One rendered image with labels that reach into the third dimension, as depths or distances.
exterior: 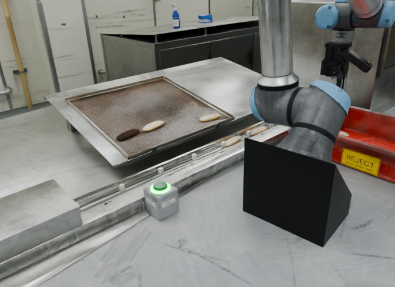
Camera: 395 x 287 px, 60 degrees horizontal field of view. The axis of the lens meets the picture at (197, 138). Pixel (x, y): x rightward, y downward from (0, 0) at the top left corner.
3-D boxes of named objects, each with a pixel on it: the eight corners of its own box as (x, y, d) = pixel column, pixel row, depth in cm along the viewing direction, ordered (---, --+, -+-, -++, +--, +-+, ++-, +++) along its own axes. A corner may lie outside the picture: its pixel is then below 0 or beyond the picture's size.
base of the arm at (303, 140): (337, 184, 88) (350, 150, 90) (314, 162, 78) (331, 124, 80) (286, 169, 99) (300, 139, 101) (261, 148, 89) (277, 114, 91)
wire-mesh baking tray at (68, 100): (128, 160, 112) (127, 156, 111) (65, 101, 143) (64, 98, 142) (234, 119, 141) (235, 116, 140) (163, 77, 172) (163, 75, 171)
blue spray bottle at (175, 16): (176, 27, 333) (174, 3, 325) (181, 27, 329) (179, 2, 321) (170, 29, 327) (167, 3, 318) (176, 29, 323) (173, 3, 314)
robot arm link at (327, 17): (348, 3, 101) (363, 0, 108) (313, 4, 109) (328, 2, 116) (345, 30, 104) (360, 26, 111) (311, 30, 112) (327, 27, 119)
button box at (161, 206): (158, 233, 94) (155, 199, 89) (143, 220, 99) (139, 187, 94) (182, 220, 98) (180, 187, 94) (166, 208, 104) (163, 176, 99)
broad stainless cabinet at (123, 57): (163, 147, 322) (153, 34, 280) (110, 118, 395) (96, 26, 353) (287, 99, 434) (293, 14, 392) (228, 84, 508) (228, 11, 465)
